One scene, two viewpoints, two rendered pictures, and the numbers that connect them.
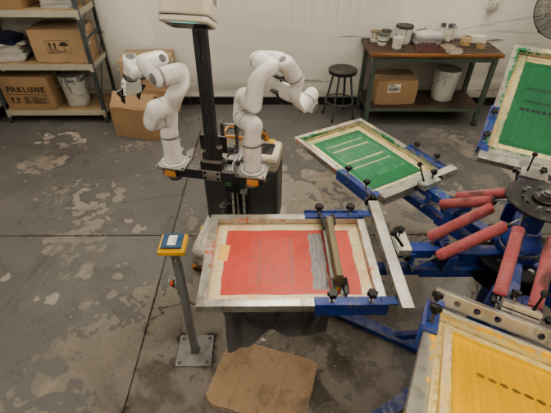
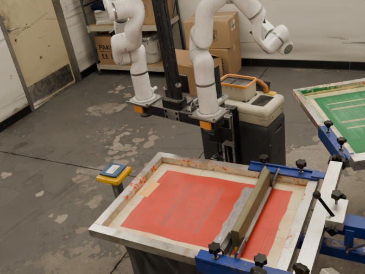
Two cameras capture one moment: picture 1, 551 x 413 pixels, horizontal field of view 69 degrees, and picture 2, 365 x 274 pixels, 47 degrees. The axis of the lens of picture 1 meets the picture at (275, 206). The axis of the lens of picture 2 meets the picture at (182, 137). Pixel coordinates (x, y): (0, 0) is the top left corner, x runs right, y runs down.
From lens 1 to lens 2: 0.80 m
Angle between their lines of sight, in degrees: 28
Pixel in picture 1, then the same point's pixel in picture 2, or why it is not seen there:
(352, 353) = not seen: outside the picture
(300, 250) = (225, 201)
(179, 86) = (133, 20)
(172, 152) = (139, 87)
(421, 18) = not seen: outside the picture
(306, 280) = (210, 232)
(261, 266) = (175, 209)
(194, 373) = not seen: outside the picture
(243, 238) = (176, 179)
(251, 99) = (197, 33)
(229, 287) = (133, 220)
